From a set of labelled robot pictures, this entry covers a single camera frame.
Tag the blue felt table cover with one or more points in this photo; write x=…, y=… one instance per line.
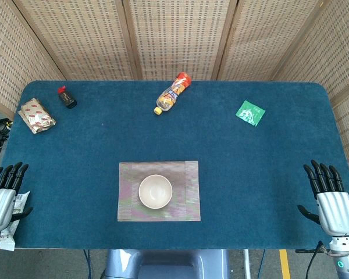
x=104, y=145

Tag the woven bamboo folding screen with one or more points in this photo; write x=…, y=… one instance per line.
x=177, y=37

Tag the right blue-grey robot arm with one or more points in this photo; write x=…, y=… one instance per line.
x=344, y=261

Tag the white table leg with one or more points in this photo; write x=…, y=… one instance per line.
x=247, y=264

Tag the white green snack bag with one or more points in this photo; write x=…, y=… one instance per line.
x=6, y=241

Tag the blue-grey robot torso base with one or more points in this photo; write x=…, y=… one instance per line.
x=163, y=264

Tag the green tea sachet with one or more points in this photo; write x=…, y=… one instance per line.
x=250, y=113

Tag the plastic bottle orange label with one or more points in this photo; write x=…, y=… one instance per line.
x=170, y=96

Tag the small black bottle red cap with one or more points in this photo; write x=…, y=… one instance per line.
x=67, y=99

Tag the grey woven placemat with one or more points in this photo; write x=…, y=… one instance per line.
x=186, y=209

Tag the white bowl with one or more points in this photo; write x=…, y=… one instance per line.
x=155, y=191

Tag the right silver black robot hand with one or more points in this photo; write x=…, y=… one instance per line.
x=336, y=209

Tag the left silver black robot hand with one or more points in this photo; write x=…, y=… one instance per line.
x=0, y=203

